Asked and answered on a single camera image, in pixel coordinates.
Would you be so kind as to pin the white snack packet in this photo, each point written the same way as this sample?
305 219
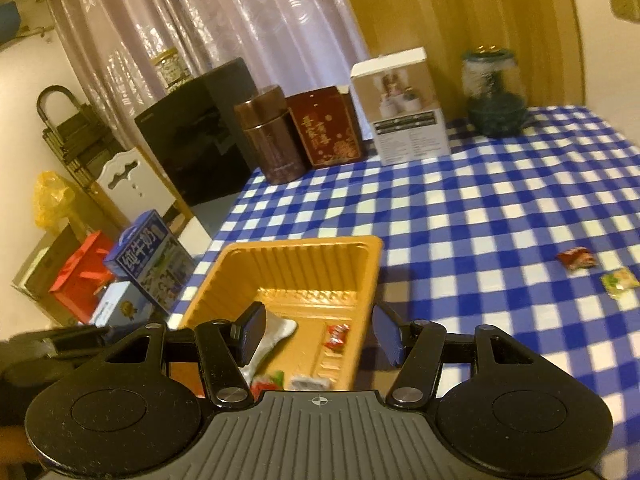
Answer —
274 336

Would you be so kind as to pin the folded metal chairs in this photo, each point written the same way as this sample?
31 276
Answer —
65 125

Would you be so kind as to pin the red gift bag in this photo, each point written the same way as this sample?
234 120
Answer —
80 280

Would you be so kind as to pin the blue white checkered tablecloth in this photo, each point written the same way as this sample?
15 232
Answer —
475 210

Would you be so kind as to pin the white wooden chair back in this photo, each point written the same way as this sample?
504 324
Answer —
132 175

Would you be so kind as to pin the yellow green snack packet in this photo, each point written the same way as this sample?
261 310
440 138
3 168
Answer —
619 282

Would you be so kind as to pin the blue milk carton box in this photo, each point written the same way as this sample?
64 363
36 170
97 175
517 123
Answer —
150 260

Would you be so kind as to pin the black glossy appliance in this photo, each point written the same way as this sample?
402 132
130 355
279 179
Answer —
195 130

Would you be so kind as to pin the red brown gift box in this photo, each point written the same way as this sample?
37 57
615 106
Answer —
327 127

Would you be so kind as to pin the dark green glass jar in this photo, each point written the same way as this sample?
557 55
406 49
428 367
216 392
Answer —
492 92

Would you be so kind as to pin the brown cardboard box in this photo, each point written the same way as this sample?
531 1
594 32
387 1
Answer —
40 270

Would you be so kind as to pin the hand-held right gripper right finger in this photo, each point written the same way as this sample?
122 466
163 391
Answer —
387 335

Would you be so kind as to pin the maroon snack packet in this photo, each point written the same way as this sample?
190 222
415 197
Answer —
576 258

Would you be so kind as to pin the orange plastic tray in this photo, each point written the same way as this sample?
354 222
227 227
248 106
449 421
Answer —
300 270

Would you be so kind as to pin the sheer pink curtain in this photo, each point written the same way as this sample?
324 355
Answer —
225 15

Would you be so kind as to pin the brown metal tin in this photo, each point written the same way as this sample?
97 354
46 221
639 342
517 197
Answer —
272 132

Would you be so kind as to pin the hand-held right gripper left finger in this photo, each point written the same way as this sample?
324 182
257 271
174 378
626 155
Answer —
250 332

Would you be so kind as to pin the white product box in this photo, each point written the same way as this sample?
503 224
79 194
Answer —
400 110

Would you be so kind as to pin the small red snack packet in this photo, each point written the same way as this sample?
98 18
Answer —
336 336

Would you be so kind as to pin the yellow plastic bag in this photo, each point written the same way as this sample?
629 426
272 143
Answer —
50 200

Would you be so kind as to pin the light blue box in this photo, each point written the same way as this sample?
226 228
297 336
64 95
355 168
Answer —
117 307

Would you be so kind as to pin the curtain rod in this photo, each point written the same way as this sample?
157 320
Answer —
30 31

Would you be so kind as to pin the small glass jar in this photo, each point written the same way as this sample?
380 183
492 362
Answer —
172 67

